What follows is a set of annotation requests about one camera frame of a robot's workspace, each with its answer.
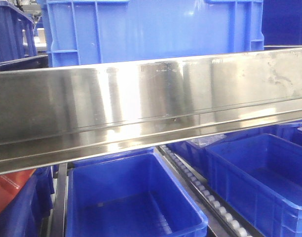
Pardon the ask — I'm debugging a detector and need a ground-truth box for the large light blue crate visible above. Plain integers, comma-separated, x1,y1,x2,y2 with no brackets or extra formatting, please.
38,0,264,67

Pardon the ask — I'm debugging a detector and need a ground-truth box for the dark blue bin lower middle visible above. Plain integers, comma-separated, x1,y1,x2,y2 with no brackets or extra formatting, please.
65,153,208,237

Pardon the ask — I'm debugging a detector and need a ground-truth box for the dark blue bin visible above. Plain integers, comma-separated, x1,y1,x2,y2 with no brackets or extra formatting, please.
0,166,54,237
0,0,37,62
65,153,208,237
168,132,302,237
262,0,302,45

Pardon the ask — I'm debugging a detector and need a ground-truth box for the dark blue bin lower right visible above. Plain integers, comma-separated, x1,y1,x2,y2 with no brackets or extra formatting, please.
168,132,302,237

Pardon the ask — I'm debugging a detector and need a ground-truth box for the white roller track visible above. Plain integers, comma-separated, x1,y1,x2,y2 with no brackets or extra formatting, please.
156,145,251,237

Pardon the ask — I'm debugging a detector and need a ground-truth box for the blue bin far right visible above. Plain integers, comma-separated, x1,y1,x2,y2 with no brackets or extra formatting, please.
260,120,302,146

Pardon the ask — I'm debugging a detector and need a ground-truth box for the dark blue bin upper left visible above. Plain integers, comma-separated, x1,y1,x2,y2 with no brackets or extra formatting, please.
0,0,37,62

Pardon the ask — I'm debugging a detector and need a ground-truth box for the dark blue bin lower left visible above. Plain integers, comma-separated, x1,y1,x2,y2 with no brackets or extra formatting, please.
0,166,54,237

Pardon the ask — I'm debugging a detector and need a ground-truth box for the dark blue bin upper right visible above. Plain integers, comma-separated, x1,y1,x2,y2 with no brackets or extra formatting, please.
262,0,302,45

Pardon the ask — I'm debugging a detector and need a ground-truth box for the stainless steel shelf rail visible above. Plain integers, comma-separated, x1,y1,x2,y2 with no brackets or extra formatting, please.
0,47,302,174

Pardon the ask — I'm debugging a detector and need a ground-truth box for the metal divider rail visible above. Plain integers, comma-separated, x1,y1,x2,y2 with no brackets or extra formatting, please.
50,163,68,237

